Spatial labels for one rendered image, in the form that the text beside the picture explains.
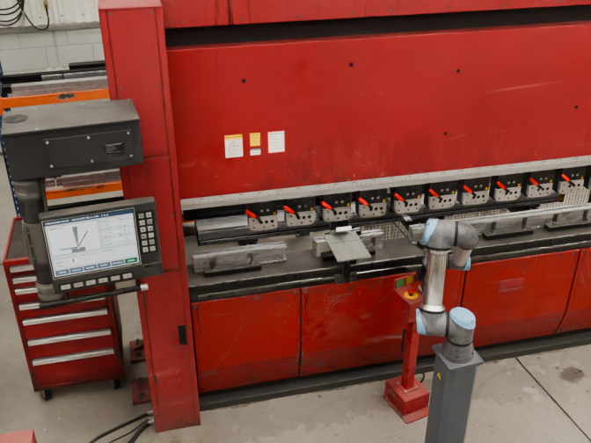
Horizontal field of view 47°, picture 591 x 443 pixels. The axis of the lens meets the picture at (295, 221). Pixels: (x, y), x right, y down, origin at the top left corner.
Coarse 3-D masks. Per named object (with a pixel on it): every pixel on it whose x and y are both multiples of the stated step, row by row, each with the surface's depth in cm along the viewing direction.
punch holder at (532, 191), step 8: (528, 176) 385; (536, 176) 384; (544, 176) 385; (552, 176) 386; (528, 184) 386; (544, 184) 388; (552, 184) 389; (528, 192) 388; (536, 192) 389; (544, 192) 390
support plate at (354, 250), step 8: (352, 232) 374; (328, 240) 367; (336, 240) 367; (344, 240) 367; (360, 240) 367; (336, 248) 360; (344, 248) 360; (352, 248) 360; (360, 248) 360; (336, 256) 353; (344, 256) 353; (352, 256) 353; (360, 256) 353; (368, 256) 353
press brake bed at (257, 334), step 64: (512, 256) 393; (576, 256) 405; (192, 320) 362; (256, 320) 371; (320, 320) 382; (384, 320) 393; (512, 320) 418; (576, 320) 436; (256, 384) 403; (320, 384) 407
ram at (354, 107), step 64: (192, 64) 308; (256, 64) 315; (320, 64) 322; (384, 64) 330; (448, 64) 338; (512, 64) 347; (576, 64) 356; (192, 128) 322; (256, 128) 330; (320, 128) 338; (384, 128) 347; (448, 128) 356; (512, 128) 365; (576, 128) 375; (192, 192) 338; (320, 192) 356
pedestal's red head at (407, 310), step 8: (400, 288) 366; (408, 288) 366; (392, 296) 368; (400, 296) 360; (392, 304) 369; (400, 304) 362; (408, 304) 355; (416, 304) 355; (400, 312) 364; (408, 312) 356; (408, 320) 358
